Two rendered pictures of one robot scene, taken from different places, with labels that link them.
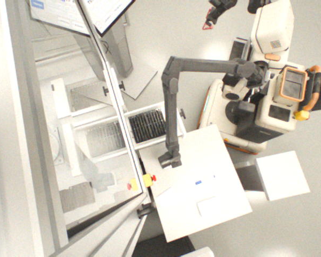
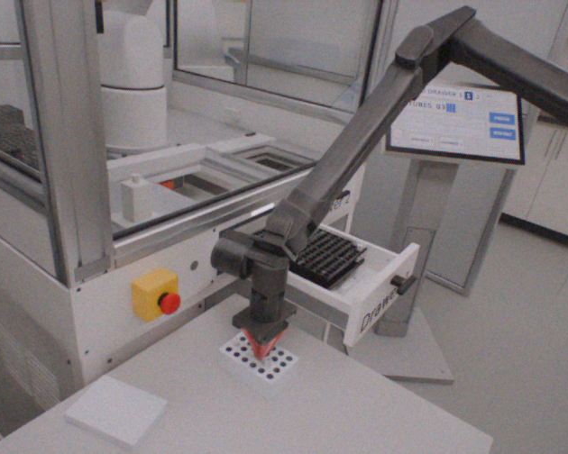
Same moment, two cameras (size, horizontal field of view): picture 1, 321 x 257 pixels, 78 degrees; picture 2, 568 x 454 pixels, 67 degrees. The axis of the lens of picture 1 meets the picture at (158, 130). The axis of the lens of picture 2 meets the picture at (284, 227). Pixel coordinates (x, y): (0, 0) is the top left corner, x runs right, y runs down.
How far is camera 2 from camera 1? 0.97 m
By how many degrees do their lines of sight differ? 54
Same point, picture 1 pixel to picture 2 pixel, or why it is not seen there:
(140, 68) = (419, 347)
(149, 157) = (226, 319)
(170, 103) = (381, 93)
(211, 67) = (549, 76)
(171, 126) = (336, 150)
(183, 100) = not seen: outside the picture
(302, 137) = not seen: outside the picture
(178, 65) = (458, 18)
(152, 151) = not seen: hidden behind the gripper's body
